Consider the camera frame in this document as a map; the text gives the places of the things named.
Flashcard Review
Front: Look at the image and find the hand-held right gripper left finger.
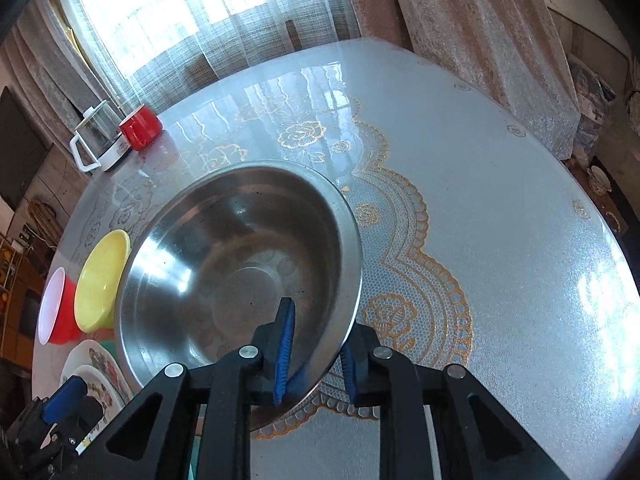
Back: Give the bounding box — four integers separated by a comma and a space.
65, 297, 297, 480

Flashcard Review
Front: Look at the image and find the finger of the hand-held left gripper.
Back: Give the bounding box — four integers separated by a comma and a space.
42, 377, 87, 422

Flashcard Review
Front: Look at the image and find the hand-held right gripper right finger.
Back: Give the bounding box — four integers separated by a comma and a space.
339, 327, 571, 480

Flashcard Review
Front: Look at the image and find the small white floral plate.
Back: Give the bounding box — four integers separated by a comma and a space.
72, 364, 126, 416

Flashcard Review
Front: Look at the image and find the large white floral plate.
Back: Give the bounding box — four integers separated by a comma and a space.
60, 339, 132, 401

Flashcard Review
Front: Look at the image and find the red plastic bowl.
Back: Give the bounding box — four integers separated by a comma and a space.
36, 266, 83, 346

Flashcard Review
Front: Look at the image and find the stainless steel bowl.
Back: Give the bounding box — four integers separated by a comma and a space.
114, 160, 363, 431

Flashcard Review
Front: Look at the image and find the yellow plastic bowl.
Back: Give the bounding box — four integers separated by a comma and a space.
74, 229, 132, 333

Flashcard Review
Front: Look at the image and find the wooden side cabinet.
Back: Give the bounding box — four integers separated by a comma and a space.
0, 235, 46, 361

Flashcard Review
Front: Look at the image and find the black flat television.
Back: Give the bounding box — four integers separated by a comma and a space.
0, 85, 51, 211

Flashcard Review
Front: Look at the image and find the white glass electric kettle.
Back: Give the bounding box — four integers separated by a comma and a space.
69, 100, 132, 173

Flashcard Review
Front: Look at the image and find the red mug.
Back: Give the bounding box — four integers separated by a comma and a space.
118, 104, 163, 152

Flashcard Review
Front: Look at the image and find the beige patterned curtain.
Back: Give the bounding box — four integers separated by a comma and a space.
340, 0, 583, 161
10, 0, 101, 126

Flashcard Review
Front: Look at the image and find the white sheer curtain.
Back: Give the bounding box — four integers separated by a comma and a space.
50, 0, 361, 111

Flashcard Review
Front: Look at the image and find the patterned bag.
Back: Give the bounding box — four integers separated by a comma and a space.
570, 55, 618, 161

